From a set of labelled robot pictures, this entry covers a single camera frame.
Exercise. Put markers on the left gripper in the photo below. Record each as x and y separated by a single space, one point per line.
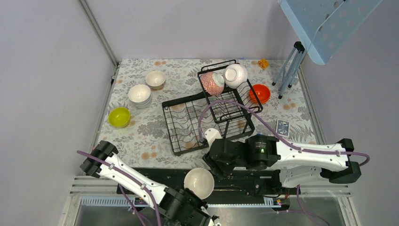
201 205

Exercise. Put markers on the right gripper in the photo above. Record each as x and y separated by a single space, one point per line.
211 163

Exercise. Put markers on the beige bowl top tier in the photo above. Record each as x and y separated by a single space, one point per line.
200 181

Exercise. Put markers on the black wire dish rack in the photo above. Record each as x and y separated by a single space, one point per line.
226 113

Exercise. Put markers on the orange bowl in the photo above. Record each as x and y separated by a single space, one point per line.
259 89
262 98

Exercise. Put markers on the pink patterned bowl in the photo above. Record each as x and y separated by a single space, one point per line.
213 83

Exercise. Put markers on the white bowl top tier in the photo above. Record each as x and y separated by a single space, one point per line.
234 75

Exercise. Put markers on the white ribbed bowl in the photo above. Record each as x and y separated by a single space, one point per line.
143 104
139 93

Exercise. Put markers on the cream floral bowl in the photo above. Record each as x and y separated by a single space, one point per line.
156 80

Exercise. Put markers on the lime green bowl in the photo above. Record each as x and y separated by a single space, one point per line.
119 117

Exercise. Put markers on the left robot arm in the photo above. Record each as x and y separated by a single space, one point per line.
178 204

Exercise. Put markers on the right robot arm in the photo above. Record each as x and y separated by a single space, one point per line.
296 163

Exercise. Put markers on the blue playing card box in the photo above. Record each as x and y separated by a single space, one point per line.
283 128

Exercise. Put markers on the floral table mat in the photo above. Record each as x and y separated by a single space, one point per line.
144 142

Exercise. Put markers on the orange toy block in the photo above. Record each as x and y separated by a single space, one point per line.
263 63

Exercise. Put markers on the light blue folding stool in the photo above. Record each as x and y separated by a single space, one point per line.
322 27

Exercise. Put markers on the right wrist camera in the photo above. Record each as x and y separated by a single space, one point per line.
211 135

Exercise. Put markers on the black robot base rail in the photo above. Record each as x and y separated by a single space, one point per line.
241 187

